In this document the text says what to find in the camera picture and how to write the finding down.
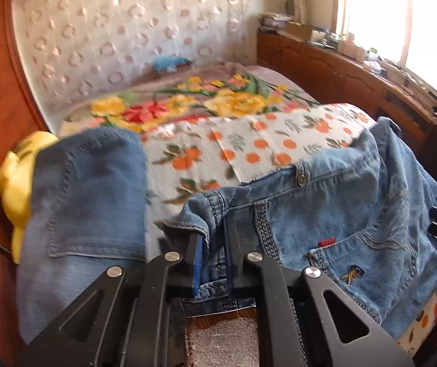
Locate open cardboard box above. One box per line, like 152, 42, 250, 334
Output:
285, 22, 314, 41

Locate long wooden cabinet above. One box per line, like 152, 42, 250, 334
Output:
257, 31, 437, 199

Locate window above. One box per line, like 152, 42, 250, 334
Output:
335, 0, 437, 108

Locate orange print bed sheet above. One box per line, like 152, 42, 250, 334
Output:
142, 102, 437, 356

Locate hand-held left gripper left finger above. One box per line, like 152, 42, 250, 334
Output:
17, 224, 204, 367

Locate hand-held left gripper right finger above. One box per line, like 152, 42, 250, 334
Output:
224, 218, 416, 367

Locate embroidered blue denim pants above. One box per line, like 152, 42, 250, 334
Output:
163, 117, 437, 325

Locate floral blanket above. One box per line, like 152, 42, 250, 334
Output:
58, 61, 320, 138

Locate yellow plush toy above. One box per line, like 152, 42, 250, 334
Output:
0, 131, 60, 264

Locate white plastic jug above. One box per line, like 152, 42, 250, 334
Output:
341, 34, 358, 56

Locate pile of papers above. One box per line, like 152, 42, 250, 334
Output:
258, 13, 291, 33

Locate circle pattern sheer curtain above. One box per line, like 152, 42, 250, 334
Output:
12, 0, 257, 113

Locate plain blue denim pants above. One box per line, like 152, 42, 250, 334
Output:
16, 128, 148, 345

